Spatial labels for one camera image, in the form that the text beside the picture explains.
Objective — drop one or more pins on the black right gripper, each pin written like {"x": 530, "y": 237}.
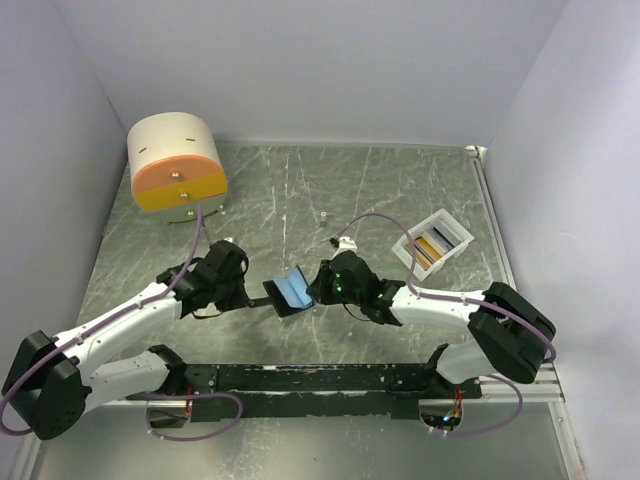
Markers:
{"x": 319, "y": 288}

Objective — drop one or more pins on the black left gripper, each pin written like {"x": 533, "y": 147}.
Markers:
{"x": 241, "y": 297}

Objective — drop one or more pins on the black leather card holder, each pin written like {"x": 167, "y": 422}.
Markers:
{"x": 288, "y": 295}

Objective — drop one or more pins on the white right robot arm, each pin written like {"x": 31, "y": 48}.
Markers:
{"x": 508, "y": 335}

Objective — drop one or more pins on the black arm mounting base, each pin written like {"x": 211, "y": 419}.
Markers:
{"x": 298, "y": 391}

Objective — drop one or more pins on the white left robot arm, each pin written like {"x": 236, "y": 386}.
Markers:
{"x": 55, "y": 380}

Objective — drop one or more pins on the gold black card stack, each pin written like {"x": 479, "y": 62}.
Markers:
{"x": 427, "y": 254}

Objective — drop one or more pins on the white card tray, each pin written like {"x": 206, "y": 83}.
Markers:
{"x": 434, "y": 241}

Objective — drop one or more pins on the grey card stack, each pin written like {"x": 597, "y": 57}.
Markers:
{"x": 444, "y": 239}

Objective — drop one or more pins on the beige orange mini drawer cabinet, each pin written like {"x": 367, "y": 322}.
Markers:
{"x": 175, "y": 168}

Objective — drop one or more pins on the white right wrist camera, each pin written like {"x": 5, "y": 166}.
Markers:
{"x": 343, "y": 244}

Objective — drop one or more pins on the aluminium rail frame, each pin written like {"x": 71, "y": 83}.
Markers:
{"x": 565, "y": 437}

